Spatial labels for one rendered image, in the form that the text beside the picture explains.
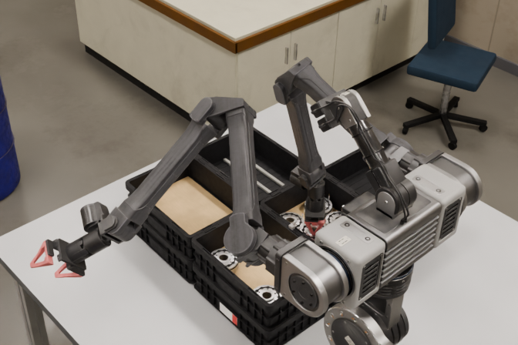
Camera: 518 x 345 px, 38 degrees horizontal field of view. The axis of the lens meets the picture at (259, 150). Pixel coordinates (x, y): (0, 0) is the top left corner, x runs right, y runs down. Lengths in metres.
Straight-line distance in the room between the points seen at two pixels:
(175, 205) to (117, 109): 2.18
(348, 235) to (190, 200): 1.26
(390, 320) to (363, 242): 0.34
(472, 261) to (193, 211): 1.04
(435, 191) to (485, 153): 2.92
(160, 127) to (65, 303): 2.22
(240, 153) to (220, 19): 2.47
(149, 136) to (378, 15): 1.61
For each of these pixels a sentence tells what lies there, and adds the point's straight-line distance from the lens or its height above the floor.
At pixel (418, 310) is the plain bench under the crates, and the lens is 2.70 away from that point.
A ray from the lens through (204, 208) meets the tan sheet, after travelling 2.82.
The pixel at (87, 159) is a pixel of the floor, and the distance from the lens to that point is 4.54.
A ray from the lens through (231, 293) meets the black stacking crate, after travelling 2.48.
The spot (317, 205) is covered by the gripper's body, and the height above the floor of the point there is 1.02.
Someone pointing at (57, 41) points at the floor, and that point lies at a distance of 5.84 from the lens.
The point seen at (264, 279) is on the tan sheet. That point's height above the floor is 0.83.
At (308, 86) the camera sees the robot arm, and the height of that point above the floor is 1.56.
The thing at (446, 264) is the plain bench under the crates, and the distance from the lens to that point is 2.89.
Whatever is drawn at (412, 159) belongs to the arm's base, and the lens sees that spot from 2.01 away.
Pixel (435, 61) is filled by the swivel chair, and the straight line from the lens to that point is 4.63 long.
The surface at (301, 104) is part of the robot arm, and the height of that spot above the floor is 1.44.
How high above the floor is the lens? 2.64
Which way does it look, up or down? 36 degrees down
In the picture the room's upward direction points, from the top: 1 degrees clockwise
